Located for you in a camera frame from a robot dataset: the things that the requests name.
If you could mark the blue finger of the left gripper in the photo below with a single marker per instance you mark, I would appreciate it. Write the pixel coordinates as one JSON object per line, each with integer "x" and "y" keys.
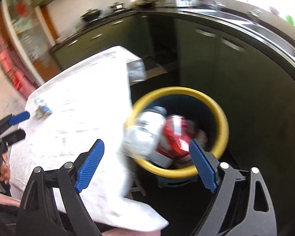
{"x": 16, "y": 119}

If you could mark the red hanging apron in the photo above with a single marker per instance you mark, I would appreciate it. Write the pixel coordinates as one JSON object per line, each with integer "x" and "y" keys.
{"x": 19, "y": 75}

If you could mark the green kitchen cabinets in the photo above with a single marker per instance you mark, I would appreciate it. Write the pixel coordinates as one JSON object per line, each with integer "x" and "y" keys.
{"x": 247, "y": 69}

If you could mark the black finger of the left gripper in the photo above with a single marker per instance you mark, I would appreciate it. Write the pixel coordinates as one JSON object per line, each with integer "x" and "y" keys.
{"x": 14, "y": 137}

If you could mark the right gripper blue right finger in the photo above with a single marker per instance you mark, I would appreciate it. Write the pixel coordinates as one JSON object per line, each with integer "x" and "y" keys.
{"x": 206, "y": 164}

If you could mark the white plastic bag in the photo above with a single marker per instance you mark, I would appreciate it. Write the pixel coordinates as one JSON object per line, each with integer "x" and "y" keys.
{"x": 142, "y": 138}

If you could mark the white floral tablecloth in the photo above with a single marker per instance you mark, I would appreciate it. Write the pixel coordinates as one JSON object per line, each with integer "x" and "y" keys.
{"x": 90, "y": 100}

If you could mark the person left hand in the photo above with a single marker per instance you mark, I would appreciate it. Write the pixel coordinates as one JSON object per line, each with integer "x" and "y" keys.
{"x": 5, "y": 169}

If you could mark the black wok on stove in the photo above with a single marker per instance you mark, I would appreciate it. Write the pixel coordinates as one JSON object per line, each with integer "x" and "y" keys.
{"x": 91, "y": 15}

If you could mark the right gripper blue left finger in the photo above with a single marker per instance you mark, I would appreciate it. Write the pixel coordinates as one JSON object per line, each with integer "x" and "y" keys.
{"x": 86, "y": 165}

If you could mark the red instant noodle cup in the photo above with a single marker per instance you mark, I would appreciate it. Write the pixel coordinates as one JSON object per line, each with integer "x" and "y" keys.
{"x": 175, "y": 137}

